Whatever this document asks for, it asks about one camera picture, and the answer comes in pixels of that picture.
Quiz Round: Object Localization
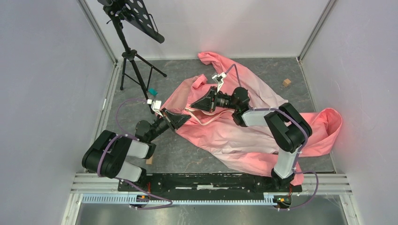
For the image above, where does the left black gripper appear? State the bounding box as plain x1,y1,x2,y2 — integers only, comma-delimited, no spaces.
148,107,191,142

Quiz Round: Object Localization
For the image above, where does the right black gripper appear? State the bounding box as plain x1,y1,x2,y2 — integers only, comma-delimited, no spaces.
191,86,238,113

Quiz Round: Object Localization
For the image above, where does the pink zip jacket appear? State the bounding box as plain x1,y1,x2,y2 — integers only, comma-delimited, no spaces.
163,52,343,177

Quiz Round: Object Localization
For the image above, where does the black perforated music stand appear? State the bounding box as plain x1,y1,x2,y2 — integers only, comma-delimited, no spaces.
98,0,167,99

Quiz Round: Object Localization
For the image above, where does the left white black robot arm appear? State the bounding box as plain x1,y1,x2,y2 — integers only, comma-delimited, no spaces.
82,108,191,191

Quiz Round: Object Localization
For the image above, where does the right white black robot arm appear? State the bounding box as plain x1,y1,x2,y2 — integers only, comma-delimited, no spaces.
190,86,312,191

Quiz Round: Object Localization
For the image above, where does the small teal block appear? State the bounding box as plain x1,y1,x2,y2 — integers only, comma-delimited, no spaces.
148,88,158,96

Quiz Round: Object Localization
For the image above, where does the long wooden block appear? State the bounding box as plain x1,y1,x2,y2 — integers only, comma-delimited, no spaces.
145,156,153,165

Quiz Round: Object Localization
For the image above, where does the small wooden cube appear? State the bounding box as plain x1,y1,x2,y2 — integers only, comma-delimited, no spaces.
282,79,291,87

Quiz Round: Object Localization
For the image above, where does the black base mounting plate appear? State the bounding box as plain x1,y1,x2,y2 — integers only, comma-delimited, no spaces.
135,173,302,201

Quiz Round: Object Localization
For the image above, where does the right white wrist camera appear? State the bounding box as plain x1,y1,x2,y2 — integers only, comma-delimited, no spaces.
212,72,227,92

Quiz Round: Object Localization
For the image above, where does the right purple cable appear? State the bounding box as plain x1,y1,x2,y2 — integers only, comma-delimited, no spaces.
224,64,319,211

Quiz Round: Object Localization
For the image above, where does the purple cable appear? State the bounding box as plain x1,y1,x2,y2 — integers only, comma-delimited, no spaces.
224,64,319,211
97,98,174,211

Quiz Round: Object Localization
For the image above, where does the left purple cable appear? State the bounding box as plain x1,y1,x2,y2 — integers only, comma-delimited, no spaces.
97,98,174,211

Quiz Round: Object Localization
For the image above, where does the white slotted cable duct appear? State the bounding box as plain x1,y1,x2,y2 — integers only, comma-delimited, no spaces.
82,194,277,206

